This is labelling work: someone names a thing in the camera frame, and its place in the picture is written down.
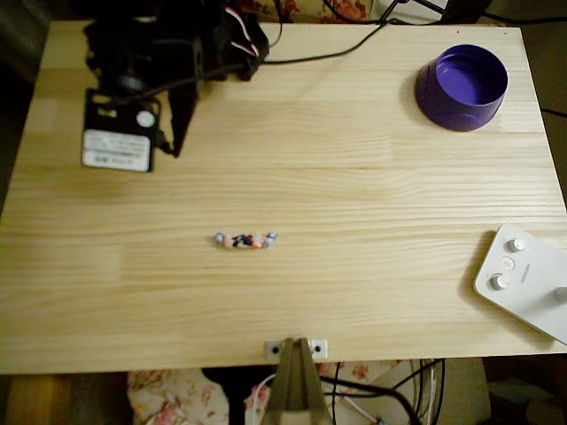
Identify white screwed bracket plate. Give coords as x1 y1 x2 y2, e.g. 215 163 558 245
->
264 338 330 359

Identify purple plastic bowl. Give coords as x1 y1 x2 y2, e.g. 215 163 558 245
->
414 42 510 133

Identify grey sofa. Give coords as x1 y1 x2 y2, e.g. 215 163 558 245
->
0 0 89 85

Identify white red servo wires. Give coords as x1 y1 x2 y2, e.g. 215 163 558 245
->
222 6 261 58

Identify candy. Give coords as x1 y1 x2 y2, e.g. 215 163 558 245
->
212 228 280 251

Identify floral cloth behind table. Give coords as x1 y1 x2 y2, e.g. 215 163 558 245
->
265 0 369 24

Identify thin black cable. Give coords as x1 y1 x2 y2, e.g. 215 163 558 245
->
424 358 447 425

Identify tan camera stand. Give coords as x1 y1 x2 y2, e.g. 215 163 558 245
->
263 336 333 425

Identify black webcam with white label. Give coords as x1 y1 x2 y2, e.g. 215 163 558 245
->
81 87 161 174

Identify beige cushion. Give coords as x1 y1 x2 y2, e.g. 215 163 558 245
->
371 357 492 425

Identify thick black cable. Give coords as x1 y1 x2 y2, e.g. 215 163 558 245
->
318 375 422 425

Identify floral cloth under table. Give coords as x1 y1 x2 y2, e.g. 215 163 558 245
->
127 359 413 425

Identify black webcam cable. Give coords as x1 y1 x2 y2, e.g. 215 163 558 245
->
105 19 391 107

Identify white lamp base with knobs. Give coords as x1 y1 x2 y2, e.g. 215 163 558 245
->
472 224 567 346

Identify black background cable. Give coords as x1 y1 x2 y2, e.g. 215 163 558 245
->
480 12 567 27

